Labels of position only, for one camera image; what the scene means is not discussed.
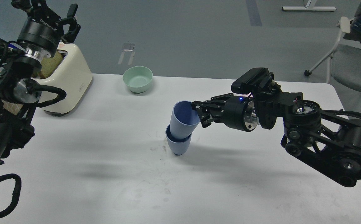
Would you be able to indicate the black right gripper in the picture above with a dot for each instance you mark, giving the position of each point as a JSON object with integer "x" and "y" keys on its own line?
{"x": 236, "y": 112}

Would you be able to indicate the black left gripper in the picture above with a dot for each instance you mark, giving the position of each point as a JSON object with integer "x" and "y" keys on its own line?
{"x": 40, "y": 34}

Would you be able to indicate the light blue cup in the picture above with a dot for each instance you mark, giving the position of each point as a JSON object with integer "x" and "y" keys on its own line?
{"x": 183, "y": 120}

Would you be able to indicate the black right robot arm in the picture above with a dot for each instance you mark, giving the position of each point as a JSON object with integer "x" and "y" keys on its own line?
{"x": 328, "y": 141}

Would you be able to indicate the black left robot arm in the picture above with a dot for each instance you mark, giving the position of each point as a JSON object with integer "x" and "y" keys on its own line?
{"x": 20, "y": 95}

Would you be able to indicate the front bread slice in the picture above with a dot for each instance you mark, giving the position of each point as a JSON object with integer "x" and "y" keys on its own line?
{"x": 49, "y": 65}

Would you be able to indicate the cream toaster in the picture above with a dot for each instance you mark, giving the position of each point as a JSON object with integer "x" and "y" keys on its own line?
{"x": 72, "y": 75}

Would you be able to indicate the silver floor plate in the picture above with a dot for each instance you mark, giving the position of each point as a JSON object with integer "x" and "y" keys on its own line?
{"x": 128, "y": 47}

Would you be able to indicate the green bowl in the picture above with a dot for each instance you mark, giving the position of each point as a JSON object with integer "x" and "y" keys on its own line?
{"x": 138, "y": 79}

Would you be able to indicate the white stand base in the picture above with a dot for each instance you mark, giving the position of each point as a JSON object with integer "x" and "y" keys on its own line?
{"x": 309, "y": 6}

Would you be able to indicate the grey office chair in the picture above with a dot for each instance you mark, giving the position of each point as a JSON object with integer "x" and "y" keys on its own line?
{"x": 344, "y": 61}

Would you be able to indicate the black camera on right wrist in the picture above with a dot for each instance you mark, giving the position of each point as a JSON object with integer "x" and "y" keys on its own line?
{"x": 254, "y": 80}

